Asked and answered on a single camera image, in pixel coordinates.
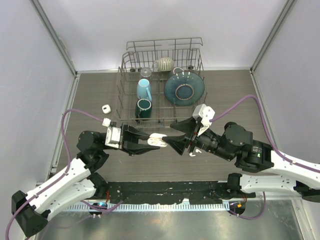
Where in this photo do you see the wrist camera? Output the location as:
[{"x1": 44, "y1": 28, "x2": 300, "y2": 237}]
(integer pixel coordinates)
[
  {"x1": 192, "y1": 103, "x2": 215, "y2": 136},
  {"x1": 102, "y1": 118, "x2": 122, "y2": 149}
]

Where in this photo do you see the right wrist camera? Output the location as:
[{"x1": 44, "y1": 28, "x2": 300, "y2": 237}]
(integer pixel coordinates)
[{"x1": 192, "y1": 103, "x2": 215, "y2": 136}]

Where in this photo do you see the striped ceramic mug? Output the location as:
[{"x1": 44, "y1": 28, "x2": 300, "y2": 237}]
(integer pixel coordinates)
[{"x1": 152, "y1": 57, "x2": 174, "y2": 72}]

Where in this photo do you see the light blue mug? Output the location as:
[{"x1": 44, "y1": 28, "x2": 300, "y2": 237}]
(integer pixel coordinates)
[{"x1": 136, "y1": 78, "x2": 152, "y2": 101}]

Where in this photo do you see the wire dish rack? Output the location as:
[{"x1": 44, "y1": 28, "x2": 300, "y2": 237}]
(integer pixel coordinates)
[{"x1": 114, "y1": 37, "x2": 208, "y2": 129}]

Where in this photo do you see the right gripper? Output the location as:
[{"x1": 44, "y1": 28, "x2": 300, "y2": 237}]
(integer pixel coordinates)
[{"x1": 162, "y1": 115, "x2": 234, "y2": 161}]

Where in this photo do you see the white slotted cable duct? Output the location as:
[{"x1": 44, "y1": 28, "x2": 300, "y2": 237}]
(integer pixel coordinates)
[{"x1": 65, "y1": 199, "x2": 230, "y2": 212}]

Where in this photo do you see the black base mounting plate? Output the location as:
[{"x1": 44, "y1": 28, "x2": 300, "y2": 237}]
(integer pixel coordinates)
[{"x1": 103, "y1": 181, "x2": 244, "y2": 205}]

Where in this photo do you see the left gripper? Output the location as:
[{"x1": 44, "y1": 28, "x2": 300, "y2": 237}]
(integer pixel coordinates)
[{"x1": 101, "y1": 123, "x2": 161, "y2": 157}]

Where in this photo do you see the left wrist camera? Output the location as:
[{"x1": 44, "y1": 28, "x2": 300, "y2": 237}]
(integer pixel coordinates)
[{"x1": 102, "y1": 118, "x2": 122, "y2": 149}]

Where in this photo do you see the oval white charging case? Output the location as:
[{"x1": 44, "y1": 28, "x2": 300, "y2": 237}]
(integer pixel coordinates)
[{"x1": 147, "y1": 133, "x2": 168, "y2": 148}]

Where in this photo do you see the large teal plate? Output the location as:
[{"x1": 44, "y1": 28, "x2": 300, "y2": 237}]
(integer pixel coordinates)
[{"x1": 164, "y1": 71, "x2": 205, "y2": 107}]

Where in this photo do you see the small white-rimmed bowl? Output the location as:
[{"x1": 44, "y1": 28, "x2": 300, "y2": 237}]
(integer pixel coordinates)
[{"x1": 172, "y1": 67, "x2": 184, "y2": 75}]

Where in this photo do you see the clear glass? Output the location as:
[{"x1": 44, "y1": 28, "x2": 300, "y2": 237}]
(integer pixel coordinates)
[{"x1": 140, "y1": 67, "x2": 152, "y2": 79}]

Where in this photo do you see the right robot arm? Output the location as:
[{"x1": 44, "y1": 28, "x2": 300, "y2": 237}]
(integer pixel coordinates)
[{"x1": 162, "y1": 117, "x2": 320, "y2": 203}]

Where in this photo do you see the small white charging case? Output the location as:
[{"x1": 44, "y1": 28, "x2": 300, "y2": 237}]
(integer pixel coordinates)
[{"x1": 101, "y1": 104, "x2": 112, "y2": 114}]

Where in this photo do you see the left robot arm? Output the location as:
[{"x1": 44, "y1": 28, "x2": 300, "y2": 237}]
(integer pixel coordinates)
[{"x1": 11, "y1": 122, "x2": 167, "y2": 238}]

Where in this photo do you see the dark teal mug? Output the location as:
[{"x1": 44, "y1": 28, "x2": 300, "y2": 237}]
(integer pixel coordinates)
[{"x1": 134, "y1": 98, "x2": 152, "y2": 122}]

